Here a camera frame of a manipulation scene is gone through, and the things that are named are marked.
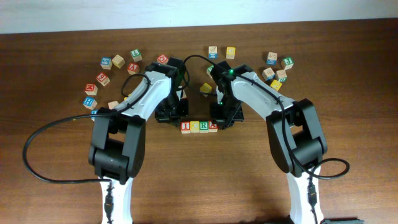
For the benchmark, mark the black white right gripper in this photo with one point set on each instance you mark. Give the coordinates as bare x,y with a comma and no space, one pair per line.
222,121

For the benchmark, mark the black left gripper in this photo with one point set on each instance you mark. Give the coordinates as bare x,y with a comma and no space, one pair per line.
163,117

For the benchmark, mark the red letter a block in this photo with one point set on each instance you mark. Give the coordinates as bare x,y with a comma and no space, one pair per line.
133,68
212,127

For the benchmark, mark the red letter I block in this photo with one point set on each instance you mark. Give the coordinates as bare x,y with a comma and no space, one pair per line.
185,127

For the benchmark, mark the yellow letter C block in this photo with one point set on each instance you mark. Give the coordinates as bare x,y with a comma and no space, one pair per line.
194,126

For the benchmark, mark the green letter R block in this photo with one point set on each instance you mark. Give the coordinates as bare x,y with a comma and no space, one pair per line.
204,127

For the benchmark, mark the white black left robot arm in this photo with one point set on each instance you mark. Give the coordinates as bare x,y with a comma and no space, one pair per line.
117,147

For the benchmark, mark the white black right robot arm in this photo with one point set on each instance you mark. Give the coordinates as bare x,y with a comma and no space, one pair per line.
296,139

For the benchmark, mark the yellow block centre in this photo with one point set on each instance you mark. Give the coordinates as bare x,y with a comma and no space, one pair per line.
205,89

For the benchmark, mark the green letter Z block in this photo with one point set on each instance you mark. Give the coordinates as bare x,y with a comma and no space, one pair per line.
208,71

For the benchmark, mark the red letter C block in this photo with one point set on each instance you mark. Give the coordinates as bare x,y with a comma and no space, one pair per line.
163,59

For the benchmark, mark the wooden block blue edge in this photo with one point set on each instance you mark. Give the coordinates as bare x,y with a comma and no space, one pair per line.
268,74

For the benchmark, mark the yellow block far right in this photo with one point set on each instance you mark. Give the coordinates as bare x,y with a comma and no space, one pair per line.
276,85

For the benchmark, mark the yellow block top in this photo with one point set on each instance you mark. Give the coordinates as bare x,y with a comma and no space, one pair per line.
230,52

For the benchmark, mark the wooden block green side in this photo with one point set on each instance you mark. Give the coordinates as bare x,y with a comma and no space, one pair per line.
112,104

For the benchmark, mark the wooden block blue side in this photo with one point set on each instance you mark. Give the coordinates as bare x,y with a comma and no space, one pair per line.
212,52

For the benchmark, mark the green letter L block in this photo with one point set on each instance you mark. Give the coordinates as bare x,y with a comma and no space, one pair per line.
136,55

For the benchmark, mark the wooden block green edge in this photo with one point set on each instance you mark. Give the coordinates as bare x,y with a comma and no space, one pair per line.
281,75

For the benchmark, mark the wooden block blue picture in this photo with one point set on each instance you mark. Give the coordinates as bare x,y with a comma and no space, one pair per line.
271,58

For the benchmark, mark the plain wooden block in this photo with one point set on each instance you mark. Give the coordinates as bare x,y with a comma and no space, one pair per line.
118,61

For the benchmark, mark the red number six block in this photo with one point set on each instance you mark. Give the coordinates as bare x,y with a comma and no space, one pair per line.
103,79

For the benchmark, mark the green letter J block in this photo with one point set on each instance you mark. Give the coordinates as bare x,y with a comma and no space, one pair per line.
287,63

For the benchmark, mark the blue letter H block lower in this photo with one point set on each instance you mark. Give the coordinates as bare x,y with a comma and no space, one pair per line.
93,112

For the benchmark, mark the blue letter h block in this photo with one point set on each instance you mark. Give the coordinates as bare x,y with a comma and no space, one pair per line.
89,103
93,112

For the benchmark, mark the blue number five block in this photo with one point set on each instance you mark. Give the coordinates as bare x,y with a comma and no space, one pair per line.
106,63

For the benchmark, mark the blue letter H block upper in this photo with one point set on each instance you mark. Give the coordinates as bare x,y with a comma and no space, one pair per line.
89,103

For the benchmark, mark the red letter M block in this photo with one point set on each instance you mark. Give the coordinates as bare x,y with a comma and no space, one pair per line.
91,89

